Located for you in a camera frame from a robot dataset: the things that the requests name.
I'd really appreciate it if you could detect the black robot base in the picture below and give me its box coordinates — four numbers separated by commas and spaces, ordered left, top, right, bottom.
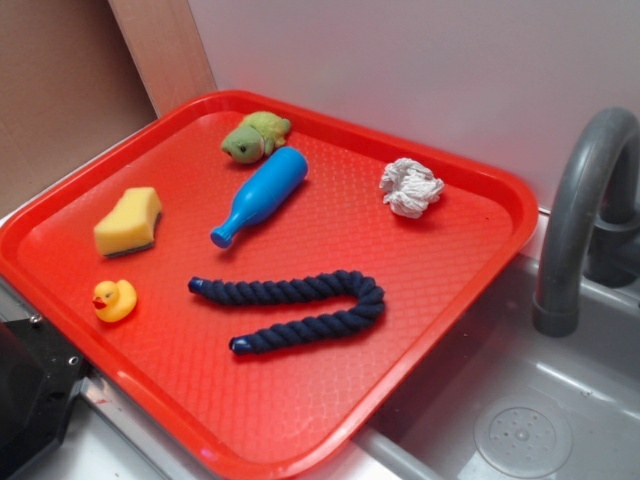
1, 319, 87, 479

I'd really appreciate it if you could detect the yellow sponge with green pad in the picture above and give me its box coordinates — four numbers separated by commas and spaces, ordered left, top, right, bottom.
93, 187, 163, 257

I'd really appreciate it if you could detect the blue plastic bottle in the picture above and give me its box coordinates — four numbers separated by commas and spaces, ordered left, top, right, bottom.
210, 147, 309, 248

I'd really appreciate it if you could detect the red plastic tray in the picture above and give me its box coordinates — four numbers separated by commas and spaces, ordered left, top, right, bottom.
1, 91, 538, 479

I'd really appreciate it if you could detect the crumpled white cloth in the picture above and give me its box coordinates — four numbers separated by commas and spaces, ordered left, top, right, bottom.
379, 158, 445, 219

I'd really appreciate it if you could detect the green plush turtle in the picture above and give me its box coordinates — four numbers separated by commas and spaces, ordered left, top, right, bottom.
221, 111, 292, 164

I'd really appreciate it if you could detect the yellow rubber duck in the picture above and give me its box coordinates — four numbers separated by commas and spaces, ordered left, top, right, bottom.
92, 280, 138, 323

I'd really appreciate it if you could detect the grey plastic sink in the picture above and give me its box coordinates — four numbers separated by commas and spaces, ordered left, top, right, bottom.
356, 256, 639, 479

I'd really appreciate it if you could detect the wooden board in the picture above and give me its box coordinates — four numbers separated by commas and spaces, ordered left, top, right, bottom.
109, 0, 217, 117

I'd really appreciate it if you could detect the grey toy faucet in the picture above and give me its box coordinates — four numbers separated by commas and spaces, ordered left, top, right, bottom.
533, 107, 639, 337

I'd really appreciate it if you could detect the dark blue twisted rope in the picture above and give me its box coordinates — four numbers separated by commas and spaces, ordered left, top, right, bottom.
187, 269, 387, 356

